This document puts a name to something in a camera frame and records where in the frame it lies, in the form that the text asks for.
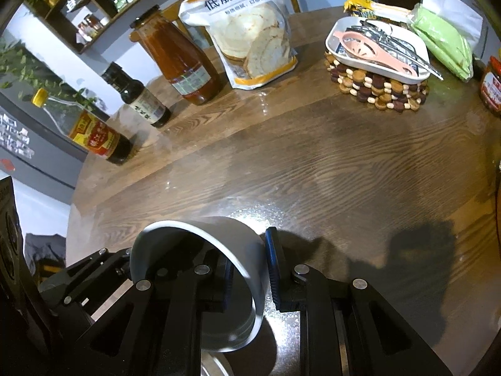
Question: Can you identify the dark grey jacket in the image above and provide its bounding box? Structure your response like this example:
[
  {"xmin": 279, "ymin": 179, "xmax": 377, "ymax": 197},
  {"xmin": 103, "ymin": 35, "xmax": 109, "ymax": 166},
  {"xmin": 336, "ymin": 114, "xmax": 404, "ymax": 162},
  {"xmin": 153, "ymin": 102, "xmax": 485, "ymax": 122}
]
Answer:
[{"xmin": 24, "ymin": 233, "xmax": 66, "ymax": 271}]

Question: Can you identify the large yellow-capped soy sauce bottle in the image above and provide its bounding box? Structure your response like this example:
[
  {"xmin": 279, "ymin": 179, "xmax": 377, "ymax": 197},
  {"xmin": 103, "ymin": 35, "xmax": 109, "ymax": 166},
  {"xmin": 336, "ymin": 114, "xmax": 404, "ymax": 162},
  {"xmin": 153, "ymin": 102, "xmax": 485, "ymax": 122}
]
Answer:
[{"xmin": 31, "ymin": 88, "xmax": 132, "ymax": 166}]

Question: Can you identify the pink egg separator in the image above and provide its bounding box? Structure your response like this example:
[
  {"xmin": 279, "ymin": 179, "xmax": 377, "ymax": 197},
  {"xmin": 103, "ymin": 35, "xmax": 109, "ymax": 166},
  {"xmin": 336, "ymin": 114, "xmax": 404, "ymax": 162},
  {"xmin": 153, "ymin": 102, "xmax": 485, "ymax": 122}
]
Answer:
[{"xmin": 341, "ymin": 31, "xmax": 419, "ymax": 77}]

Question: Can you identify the red-lidded sauce jar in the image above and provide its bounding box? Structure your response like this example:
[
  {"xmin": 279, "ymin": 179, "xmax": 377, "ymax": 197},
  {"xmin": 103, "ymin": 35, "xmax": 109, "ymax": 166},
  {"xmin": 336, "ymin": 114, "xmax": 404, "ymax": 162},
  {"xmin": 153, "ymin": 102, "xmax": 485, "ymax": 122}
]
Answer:
[{"xmin": 479, "ymin": 55, "xmax": 501, "ymax": 118}]

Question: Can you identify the hanging green vine plant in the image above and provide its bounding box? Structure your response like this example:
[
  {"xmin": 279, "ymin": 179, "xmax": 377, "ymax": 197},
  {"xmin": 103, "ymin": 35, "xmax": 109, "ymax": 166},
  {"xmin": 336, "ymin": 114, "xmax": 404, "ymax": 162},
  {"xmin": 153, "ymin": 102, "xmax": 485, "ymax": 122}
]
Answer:
[{"xmin": 0, "ymin": 37, "xmax": 100, "ymax": 115}]

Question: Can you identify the wooden bead trivet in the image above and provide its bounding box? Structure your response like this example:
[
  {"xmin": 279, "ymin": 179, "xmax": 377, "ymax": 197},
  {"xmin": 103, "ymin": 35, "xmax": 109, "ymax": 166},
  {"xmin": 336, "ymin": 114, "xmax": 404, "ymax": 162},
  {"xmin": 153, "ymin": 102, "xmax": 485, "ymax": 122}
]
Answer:
[{"xmin": 323, "ymin": 49, "xmax": 430, "ymax": 113}]

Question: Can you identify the grey refrigerator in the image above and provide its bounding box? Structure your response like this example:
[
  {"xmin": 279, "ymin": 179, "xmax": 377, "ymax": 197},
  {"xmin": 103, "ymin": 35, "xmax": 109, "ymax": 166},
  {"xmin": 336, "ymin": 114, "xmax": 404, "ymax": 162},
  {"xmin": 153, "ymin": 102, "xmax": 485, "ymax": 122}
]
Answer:
[{"xmin": 0, "ymin": 86, "xmax": 89, "ymax": 189}]

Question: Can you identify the white paper bag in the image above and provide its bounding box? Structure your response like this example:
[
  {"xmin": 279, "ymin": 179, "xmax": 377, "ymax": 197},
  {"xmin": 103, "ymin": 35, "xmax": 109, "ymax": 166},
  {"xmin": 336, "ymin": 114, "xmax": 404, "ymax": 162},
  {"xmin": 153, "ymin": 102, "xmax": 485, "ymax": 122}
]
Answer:
[{"xmin": 421, "ymin": 0, "xmax": 484, "ymax": 34}]

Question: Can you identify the green packet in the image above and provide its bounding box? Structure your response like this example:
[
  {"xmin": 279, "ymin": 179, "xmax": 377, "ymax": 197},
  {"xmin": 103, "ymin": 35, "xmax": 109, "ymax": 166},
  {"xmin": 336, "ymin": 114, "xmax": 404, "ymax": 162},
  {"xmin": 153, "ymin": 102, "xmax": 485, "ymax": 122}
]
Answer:
[{"xmin": 409, "ymin": 3, "xmax": 474, "ymax": 83}]

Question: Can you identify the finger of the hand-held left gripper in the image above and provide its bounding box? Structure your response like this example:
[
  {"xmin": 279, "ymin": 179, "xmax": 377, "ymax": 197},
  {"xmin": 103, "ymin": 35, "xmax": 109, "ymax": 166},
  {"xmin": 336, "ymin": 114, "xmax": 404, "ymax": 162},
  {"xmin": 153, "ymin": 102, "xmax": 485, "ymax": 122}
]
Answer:
[
  {"xmin": 78, "ymin": 268, "xmax": 134, "ymax": 318},
  {"xmin": 38, "ymin": 246, "xmax": 133, "ymax": 304}
]

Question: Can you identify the yellow snack packet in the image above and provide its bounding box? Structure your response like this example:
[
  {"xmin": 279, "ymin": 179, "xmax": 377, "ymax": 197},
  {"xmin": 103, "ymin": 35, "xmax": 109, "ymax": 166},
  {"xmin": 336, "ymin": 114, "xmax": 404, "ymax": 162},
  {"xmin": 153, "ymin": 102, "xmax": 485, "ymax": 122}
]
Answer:
[{"xmin": 343, "ymin": 0, "xmax": 416, "ymax": 24}]

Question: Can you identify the row of small spice jars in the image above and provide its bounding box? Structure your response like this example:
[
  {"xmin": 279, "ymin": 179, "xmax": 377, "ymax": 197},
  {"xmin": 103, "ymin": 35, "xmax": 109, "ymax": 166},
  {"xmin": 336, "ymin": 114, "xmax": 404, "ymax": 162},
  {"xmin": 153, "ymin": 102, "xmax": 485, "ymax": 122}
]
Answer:
[{"xmin": 76, "ymin": 13, "xmax": 111, "ymax": 42}]

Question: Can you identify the white and yellow flour bag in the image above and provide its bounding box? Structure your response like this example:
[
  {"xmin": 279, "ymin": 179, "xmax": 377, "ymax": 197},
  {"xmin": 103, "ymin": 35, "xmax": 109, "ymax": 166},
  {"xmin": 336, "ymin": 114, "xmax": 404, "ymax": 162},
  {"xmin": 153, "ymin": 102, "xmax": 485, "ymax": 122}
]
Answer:
[{"xmin": 178, "ymin": 0, "xmax": 298, "ymax": 90}]

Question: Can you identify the small white bowl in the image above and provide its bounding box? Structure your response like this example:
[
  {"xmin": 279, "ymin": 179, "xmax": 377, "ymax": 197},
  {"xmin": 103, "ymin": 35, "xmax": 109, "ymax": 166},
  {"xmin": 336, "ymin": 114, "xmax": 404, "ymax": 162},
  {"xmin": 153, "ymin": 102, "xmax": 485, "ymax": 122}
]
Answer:
[{"xmin": 130, "ymin": 216, "xmax": 271, "ymax": 353}]

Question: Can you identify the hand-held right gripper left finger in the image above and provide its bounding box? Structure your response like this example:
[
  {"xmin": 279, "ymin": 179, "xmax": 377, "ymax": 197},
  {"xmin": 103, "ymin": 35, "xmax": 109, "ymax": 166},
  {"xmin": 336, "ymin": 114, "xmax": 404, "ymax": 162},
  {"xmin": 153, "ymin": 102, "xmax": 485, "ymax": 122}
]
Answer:
[{"xmin": 74, "ymin": 254, "xmax": 235, "ymax": 376}]

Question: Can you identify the white rectangular tray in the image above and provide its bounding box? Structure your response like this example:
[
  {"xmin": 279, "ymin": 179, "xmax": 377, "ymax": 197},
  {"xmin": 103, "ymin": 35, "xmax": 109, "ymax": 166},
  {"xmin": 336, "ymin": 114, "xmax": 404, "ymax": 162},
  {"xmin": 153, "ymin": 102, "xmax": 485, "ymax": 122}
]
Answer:
[{"xmin": 325, "ymin": 16, "xmax": 429, "ymax": 85}]

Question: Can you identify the wooden slatted chair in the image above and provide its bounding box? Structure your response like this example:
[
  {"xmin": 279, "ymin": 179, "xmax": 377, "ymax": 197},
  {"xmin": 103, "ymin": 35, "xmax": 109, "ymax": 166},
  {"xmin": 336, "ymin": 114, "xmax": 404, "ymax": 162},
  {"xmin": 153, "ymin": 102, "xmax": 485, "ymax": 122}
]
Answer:
[{"xmin": 39, "ymin": 262, "xmax": 66, "ymax": 283}]

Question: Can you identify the dark wooden wall shelf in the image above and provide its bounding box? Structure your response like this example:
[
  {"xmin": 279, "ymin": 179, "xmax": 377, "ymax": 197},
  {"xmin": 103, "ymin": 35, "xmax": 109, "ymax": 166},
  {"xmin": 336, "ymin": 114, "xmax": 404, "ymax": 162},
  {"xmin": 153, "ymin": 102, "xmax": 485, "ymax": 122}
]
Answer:
[{"xmin": 23, "ymin": 0, "xmax": 184, "ymax": 55}]

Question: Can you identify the large white bowl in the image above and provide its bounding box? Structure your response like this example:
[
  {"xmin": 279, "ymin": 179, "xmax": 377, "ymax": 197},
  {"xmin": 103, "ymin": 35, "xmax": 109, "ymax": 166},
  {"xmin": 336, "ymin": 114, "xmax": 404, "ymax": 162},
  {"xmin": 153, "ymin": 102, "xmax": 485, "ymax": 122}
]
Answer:
[{"xmin": 200, "ymin": 350, "xmax": 236, "ymax": 376}]

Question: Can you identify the small dark sauce bottle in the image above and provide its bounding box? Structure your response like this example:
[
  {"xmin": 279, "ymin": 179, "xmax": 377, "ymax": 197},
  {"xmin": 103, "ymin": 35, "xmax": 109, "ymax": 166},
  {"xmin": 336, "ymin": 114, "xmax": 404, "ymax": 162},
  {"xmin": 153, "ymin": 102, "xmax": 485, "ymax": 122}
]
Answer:
[{"xmin": 101, "ymin": 61, "xmax": 171, "ymax": 128}]

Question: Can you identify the metal kitchen tool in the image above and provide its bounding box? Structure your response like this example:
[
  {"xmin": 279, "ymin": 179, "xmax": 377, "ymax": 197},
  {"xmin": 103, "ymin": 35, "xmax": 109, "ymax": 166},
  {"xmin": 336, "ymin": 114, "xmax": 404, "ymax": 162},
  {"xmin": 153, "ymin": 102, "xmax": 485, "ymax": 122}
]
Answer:
[{"xmin": 346, "ymin": 19, "xmax": 417, "ymax": 53}]

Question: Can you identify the orange sauce bottle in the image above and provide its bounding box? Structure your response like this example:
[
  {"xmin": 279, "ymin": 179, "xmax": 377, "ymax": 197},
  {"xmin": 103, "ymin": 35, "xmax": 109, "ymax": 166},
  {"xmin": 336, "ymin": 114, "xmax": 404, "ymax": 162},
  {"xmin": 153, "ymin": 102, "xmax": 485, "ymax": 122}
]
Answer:
[{"xmin": 130, "ymin": 5, "xmax": 220, "ymax": 106}]

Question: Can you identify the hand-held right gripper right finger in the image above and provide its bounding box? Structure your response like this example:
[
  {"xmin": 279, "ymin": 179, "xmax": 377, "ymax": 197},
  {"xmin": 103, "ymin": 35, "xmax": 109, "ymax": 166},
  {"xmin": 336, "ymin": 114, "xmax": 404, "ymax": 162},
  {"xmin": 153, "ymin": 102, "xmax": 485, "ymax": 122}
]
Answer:
[{"xmin": 265, "ymin": 226, "xmax": 454, "ymax": 376}]

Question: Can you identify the group of photo fridge magnets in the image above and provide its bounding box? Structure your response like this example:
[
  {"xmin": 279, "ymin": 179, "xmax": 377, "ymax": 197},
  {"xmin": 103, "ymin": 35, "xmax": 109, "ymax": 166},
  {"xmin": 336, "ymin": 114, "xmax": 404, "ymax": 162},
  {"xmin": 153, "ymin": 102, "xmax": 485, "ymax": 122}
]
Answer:
[{"xmin": 0, "ymin": 113, "xmax": 33, "ymax": 158}]

